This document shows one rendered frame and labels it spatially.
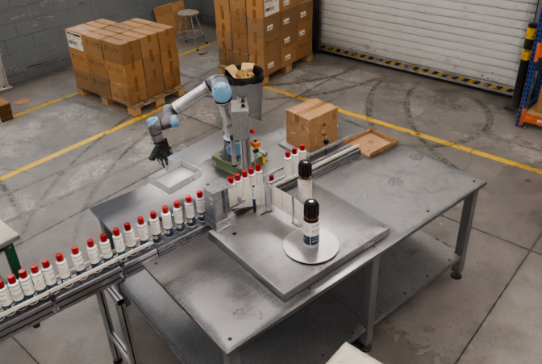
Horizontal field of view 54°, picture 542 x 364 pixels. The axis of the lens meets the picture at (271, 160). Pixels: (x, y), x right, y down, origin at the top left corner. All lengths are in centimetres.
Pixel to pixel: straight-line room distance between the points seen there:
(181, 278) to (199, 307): 24
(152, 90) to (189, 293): 426
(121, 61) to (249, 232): 377
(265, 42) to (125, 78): 184
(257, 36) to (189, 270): 454
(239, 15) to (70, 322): 449
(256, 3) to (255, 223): 420
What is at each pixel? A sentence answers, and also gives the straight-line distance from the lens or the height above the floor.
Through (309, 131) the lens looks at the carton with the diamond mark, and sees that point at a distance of 381.
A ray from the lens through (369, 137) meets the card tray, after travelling 416.
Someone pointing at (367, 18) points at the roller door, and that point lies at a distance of 783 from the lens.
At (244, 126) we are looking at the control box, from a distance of 313.
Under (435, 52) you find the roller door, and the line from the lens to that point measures 743.
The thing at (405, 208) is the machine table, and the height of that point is 83.
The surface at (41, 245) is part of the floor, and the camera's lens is 485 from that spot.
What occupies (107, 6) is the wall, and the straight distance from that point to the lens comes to 898.
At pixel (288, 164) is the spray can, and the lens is 346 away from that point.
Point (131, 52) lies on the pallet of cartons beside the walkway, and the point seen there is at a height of 77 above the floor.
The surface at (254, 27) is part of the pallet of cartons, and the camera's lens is 703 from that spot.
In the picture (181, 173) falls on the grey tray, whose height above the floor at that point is 95.
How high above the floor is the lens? 279
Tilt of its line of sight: 31 degrees down
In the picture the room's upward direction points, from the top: 2 degrees counter-clockwise
